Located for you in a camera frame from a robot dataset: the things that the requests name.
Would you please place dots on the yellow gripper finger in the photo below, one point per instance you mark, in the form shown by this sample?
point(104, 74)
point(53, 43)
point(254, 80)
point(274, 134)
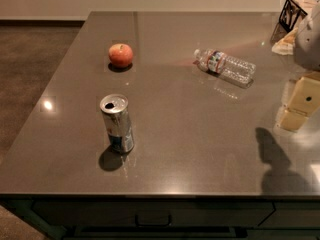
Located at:
point(301, 101)

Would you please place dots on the clear plastic water bottle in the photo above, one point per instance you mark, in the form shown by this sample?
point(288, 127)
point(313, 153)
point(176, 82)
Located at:
point(231, 69)

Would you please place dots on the silver redbull can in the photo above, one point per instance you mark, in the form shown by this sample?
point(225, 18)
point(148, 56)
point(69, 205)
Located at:
point(114, 109)

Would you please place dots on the red apple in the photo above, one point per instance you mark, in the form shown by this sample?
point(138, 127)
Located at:
point(120, 55)

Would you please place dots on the black wire rack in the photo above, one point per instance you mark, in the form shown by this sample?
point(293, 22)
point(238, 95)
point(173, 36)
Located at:
point(294, 11)

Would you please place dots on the dark drawer with handle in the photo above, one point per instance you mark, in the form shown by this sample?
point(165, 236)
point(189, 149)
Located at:
point(142, 213)

